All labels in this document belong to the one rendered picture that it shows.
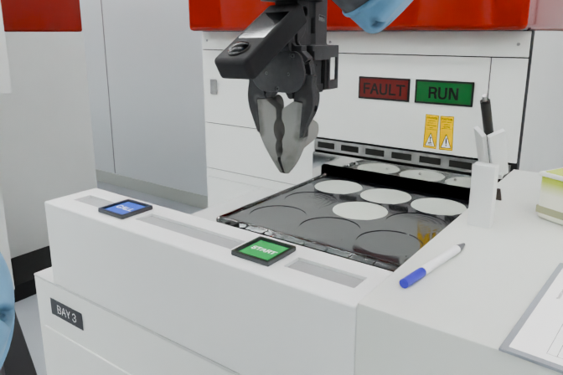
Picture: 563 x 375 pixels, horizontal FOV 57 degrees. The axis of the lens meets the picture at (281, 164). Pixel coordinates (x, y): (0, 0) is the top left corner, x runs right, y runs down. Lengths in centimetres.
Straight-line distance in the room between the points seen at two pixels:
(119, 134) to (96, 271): 353
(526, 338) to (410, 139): 70
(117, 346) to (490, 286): 54
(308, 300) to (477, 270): 19
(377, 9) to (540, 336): 31
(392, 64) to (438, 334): 74
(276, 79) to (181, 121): 317
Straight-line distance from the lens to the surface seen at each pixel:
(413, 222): 93
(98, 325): 88
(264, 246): 64
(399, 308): 52
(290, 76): 59
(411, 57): 112
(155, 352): 78
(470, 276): 60
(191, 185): 380
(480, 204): 74
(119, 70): 421
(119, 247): 76
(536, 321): 53
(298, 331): 58
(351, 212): 96
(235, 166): 142
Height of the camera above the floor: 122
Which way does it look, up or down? 14 degrees down
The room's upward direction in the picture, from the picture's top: straight up
